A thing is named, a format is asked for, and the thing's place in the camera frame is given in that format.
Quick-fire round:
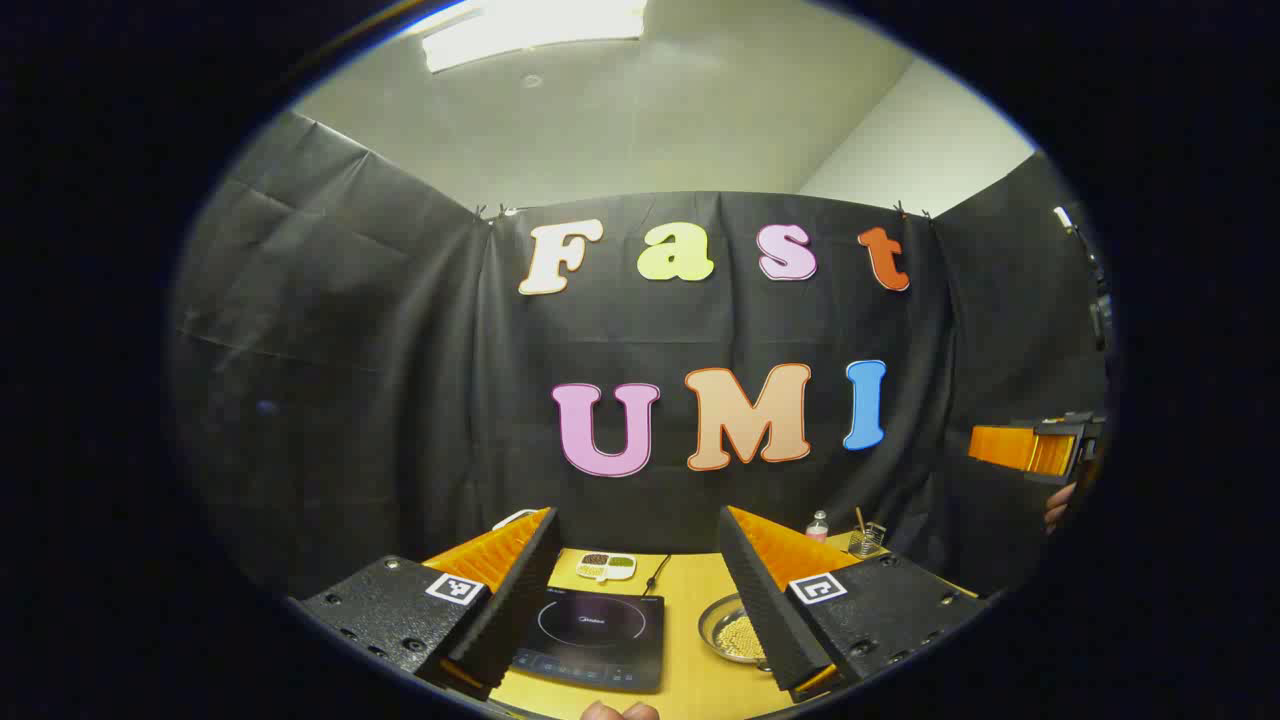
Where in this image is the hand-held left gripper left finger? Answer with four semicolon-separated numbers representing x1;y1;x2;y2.
290;507;563;701

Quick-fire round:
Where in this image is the black equipment stand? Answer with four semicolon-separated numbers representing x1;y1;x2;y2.
1053;205;1113;351

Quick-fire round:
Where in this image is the steel pot with black handle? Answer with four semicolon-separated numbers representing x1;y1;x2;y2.
698;592;771;669

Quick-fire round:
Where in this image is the black backdrop cloth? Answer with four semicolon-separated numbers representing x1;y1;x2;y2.
168;110;1111;601

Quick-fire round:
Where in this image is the pile of yellow soybeans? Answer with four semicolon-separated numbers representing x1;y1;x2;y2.
718;612;766;661

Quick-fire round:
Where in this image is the ceiling light panel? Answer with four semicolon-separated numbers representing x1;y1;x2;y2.
420;0;649;73

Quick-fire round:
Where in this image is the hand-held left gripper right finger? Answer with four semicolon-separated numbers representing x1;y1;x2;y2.
717;505;991;703

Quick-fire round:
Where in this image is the white divided bean dish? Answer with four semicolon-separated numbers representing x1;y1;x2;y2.
576;552;637;583

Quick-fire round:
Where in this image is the black induction cooktop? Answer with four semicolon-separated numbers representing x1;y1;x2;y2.
510;587;666;693

